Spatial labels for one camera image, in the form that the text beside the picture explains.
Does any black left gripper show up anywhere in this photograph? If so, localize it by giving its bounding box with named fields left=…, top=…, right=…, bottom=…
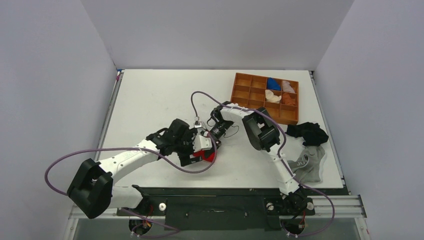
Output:
left=173, top=129, right=202, bottom=166

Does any red underwear white trim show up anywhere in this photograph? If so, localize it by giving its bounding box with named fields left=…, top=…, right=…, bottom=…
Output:
left=193, top=149, right=216, bottom=163

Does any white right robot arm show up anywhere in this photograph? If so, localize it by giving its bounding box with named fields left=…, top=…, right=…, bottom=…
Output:
left=211, top=102, right=302, bottom=214

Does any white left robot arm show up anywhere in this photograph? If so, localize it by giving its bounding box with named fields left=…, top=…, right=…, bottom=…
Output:
left=66, top=119, right=217, bottom=219

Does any cream rolled underwear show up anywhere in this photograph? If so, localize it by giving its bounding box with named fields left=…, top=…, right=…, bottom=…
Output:
left=264, top=89, right=282, bottom=104

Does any blue rolled underwear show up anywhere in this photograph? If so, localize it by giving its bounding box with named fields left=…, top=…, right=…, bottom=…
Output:
left=266, top=77, right=281, bottom=91

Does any orange rolled underwear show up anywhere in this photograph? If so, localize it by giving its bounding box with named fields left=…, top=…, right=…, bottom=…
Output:
left=281, top=92, right=297, bottom=106

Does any black underwear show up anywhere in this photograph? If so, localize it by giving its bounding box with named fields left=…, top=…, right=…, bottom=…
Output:
left=285, top=122, right=329, bottom=146

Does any grey underwear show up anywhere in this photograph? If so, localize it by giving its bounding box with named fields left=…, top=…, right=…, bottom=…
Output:
left=287, top=146, right=327, bottom=184

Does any wooden compartment tray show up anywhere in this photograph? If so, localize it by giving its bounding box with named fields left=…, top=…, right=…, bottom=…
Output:
left=230, top=72, right=299, bottom=125

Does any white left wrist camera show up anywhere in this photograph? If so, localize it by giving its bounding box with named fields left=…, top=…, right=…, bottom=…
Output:
left=193, top=134, right=213, bottom=153

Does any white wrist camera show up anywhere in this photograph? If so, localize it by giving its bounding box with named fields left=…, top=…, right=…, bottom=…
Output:
left=193, top=120, right=205, bottom=129
left=193, top=134, right=213, bottom=153

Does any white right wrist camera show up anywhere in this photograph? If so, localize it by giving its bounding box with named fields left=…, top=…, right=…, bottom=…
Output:
left=193, top=120, right=205, bottom=129

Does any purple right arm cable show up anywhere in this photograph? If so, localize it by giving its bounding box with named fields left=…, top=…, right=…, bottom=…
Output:
left=190, top=91, right=336, bottom=238

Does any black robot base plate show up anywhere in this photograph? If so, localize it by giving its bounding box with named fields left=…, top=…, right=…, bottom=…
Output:
left=117, top=187, right=348, bottom=235

